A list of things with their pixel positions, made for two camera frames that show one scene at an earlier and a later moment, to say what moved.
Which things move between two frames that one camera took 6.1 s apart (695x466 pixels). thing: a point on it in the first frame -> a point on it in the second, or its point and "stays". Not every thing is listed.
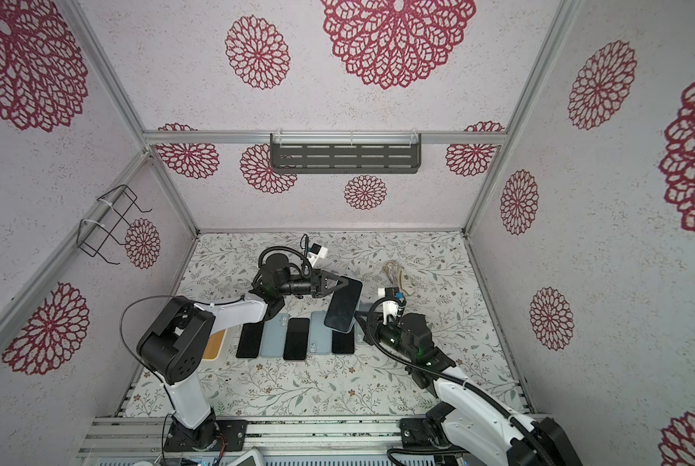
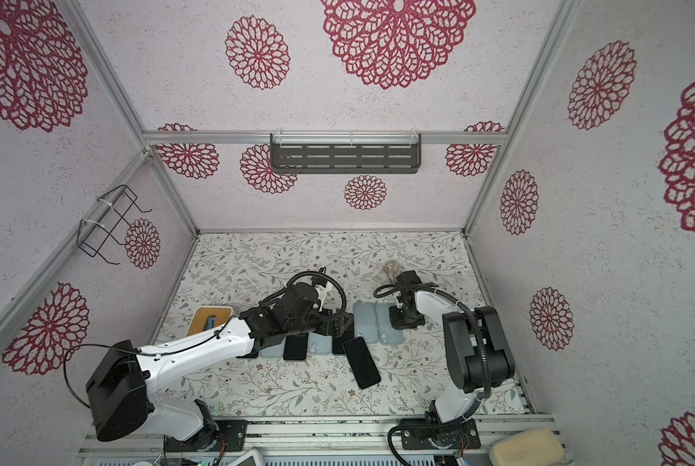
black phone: [343, 343] stays
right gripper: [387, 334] -> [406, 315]
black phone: [343, 308] -> [360, 362]
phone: [296, 339] stays
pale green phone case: [362, 307] stays
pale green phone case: [320, 335] stays
